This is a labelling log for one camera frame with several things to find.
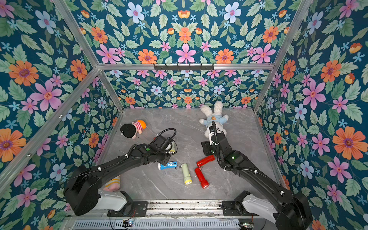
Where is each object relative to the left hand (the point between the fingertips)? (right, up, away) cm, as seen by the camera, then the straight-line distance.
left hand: (169, 156), depth 85 cm
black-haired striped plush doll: (-29, +14, +12) cm, 35 cm away
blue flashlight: (+1, -5, +2) cm, 5 cm away
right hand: (+23, +11, -6) cm, 26 cm away
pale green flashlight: (+11, -12, -4) cm, 17 cm away
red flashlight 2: (+20, -13, -5) cm, 25 cm away
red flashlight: (+22, -4, +4) cm, 23 cm away
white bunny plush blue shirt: (+30, +26, +22) cm, 45 cm away
